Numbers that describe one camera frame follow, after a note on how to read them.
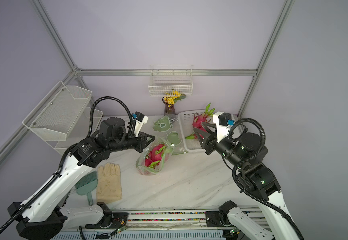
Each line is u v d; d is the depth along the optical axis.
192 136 1.01
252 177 0.39
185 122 1.13
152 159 0.78
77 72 0.92
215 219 0.73
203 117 1.04
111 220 0.69
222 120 0.43
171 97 0.98
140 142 0.53
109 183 0.86
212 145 0.45
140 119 0.54
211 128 0.53
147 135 0.60
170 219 0.75
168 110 1.05
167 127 1.01
